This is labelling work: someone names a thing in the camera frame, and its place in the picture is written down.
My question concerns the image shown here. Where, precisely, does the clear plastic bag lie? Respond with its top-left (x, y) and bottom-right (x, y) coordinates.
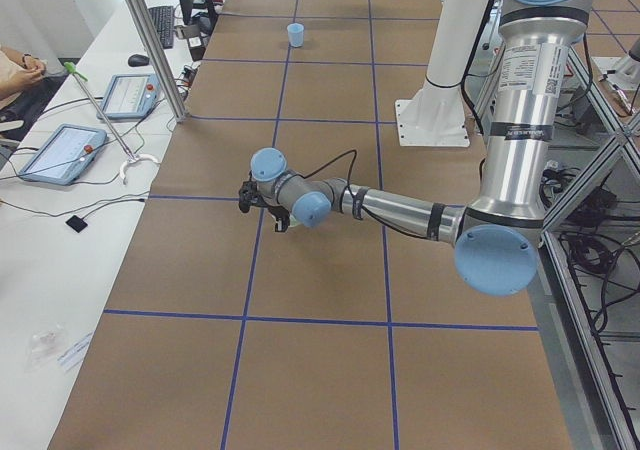
top-left (25, 323), bottom-right (67, 371)

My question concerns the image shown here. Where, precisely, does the green ceramic bowl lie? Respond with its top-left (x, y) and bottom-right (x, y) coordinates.
top-left (289, 216), bottom-right (301, 228)

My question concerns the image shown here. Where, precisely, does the reacher grabber stick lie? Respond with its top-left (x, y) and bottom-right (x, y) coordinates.
top-left (63, 62), bottom-right (160, 184)

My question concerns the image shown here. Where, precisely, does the black computer mouse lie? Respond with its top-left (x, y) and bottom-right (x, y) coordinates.
top-left (127, 54), bottom-right (150, 68)

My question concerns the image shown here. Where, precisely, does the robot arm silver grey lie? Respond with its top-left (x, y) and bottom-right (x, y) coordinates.
top-left (239, 0), bottom-right (593, 296)

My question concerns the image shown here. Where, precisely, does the far blue teach pendant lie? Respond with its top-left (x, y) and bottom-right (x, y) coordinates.
top-left (101, 74), bottom-right (161, 120)

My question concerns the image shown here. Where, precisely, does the small black square pad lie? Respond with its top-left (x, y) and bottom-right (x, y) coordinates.
top-left (65, 215), bottom-right (88, 233)

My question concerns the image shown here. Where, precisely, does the blue teach pendant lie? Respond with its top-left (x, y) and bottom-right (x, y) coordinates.
top-left (101, 74), bottom-right (161, 120)
top-left (18, 124), bottom-right (107, 186)

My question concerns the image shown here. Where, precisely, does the near blue teach pendant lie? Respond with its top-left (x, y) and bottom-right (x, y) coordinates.
top-left (18, 124), bottom-right (107, 186)

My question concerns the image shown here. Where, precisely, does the seated person's hand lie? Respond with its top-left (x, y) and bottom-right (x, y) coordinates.
top-left (21, 54), bottom-right (47, 88)

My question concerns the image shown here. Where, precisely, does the white paper label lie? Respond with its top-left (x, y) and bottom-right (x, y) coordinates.
top-left (57, 332), bottom-right (94, 372)

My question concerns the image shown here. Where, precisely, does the black keyboard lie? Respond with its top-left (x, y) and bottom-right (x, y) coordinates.
top-left (148, 5), bottom-right (174, 49)

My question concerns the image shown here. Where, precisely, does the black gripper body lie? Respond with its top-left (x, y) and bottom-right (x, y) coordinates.
top-left (268, 206), bottom-right (290, 220)

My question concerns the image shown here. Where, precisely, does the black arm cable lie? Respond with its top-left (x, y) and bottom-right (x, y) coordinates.
top-left (304, 149), bottom-right (441, 239)

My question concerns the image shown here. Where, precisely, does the light blue plastic cup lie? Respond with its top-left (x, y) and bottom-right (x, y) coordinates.
top-left (286, 22), bottom-right (305, 48)

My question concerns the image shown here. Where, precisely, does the aluminium frame post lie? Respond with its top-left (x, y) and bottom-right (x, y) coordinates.
top-left (125, 0), bottom-right (187, 123)

